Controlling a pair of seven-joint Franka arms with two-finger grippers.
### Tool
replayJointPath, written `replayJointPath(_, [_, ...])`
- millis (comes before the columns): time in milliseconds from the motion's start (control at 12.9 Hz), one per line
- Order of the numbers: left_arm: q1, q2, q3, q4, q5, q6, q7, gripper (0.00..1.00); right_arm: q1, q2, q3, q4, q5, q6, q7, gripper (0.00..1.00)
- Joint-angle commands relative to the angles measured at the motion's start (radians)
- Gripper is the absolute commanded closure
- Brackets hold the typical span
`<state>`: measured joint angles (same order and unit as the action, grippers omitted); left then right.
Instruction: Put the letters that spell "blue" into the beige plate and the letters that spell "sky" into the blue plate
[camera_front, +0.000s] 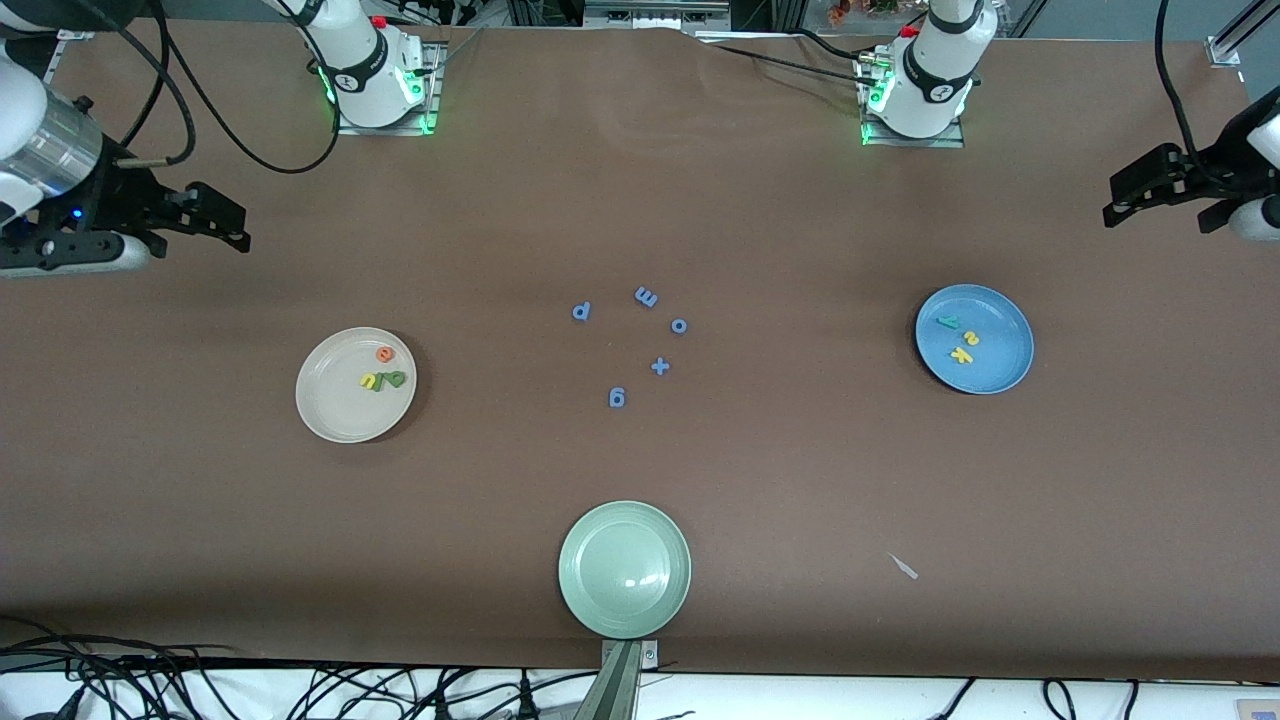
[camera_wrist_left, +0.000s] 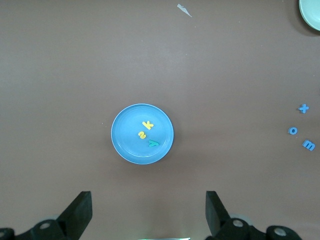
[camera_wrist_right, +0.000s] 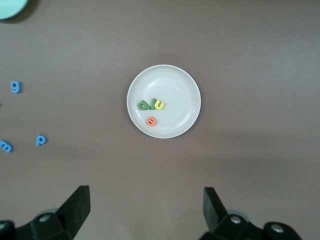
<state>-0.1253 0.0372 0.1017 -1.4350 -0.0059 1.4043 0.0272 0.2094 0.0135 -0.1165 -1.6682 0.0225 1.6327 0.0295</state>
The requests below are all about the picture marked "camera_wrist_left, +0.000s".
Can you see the green round plate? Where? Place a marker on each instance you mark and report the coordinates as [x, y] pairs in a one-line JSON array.
[[311, 12]]

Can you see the white paper scrap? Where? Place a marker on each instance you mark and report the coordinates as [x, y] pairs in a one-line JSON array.
[[183, 9]]

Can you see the brown table cover sheet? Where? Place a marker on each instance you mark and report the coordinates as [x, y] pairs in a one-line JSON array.
[[75, 75]]

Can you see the yellow foam letter s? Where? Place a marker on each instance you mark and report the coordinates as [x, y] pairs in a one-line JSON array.
[[142, 135]]

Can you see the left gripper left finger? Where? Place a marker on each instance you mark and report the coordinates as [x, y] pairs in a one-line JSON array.
[[67, 225]]

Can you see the blue foam letter o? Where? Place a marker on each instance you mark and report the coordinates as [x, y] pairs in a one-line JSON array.
[[290, 130]]

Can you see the blue foam letter m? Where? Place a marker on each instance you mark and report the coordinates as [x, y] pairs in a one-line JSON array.
[[309, 145]]

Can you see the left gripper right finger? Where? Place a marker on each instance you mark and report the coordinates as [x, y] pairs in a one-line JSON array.
[[225, 230]]

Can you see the teal foam letter y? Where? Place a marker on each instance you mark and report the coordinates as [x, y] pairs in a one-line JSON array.
[[153, 143]]

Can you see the yellow foam letter k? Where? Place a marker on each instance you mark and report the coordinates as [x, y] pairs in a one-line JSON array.
[[147, 124]]

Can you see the blue round plate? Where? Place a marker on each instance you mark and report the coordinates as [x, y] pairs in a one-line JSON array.
[[127, 140]]

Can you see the blue foam letter x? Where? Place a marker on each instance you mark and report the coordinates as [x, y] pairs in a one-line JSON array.
[[304, 108]]

